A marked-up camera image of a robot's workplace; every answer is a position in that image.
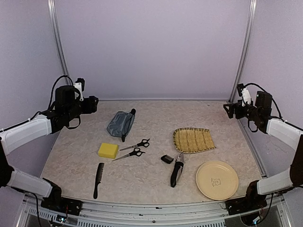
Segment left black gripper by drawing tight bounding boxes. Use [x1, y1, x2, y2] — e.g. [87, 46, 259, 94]
[65, 95, 99, 121]

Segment grey zip pouch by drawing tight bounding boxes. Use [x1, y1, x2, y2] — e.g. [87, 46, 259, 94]
[107, 109, 136, 142]

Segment black handled scissors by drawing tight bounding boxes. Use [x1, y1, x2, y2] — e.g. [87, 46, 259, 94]
[120, 139, 150, 151]
[113, 148, 145, 161]

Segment black silver hair clipper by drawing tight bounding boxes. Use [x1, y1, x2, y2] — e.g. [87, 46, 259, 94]
[170, 152, 184, 188]

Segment black clipper guard attachment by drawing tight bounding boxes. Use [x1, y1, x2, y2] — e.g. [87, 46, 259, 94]
[160, 155, 174, 164]

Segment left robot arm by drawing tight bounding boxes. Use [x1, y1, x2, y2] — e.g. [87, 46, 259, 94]
[0, 78, 98, 210]

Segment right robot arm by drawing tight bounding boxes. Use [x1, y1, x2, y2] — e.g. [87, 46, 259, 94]
[223, 83, 303, 210]

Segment yellow sponge block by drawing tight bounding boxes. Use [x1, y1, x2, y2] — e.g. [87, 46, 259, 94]
[98, 143, 118, 159]

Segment woven bamboo tray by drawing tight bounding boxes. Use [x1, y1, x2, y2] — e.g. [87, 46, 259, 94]
[172, 127, 216, 154]

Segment black plastic comb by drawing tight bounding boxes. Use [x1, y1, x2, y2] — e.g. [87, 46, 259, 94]
[93, 163, 104, 199]

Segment beige round plate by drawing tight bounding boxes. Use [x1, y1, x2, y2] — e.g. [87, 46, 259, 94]
[196, 161, 239, 201]

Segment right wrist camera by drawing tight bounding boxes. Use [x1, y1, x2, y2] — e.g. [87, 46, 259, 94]
[237, 83, 253, 106]

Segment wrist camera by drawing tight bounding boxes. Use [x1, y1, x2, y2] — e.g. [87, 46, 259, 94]
[237, 83, 253, 106]
[73, 78, 85, 101]

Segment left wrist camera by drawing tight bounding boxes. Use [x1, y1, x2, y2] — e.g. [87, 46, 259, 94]
[73, 78, 85, 101]

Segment right aluminium frame post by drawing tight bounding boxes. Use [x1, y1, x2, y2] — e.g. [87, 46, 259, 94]
[228, 0, 257, 103]

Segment aluminium frame post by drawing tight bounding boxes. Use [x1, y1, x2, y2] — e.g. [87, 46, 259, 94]
[47, 0, 69, 75]
[228, 0, 257, 103]

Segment left aluminium frame post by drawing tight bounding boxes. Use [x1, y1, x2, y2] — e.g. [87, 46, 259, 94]
[47, 0, 69, 75]

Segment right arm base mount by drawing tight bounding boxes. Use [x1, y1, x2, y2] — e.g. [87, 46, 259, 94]
[225, 180, 267, 215]

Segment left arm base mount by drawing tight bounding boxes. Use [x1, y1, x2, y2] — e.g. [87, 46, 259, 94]
[41, 178, 83, 216]

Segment front aluminium rail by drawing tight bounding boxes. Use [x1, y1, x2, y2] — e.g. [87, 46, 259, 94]
[15, 195, 293, 227]

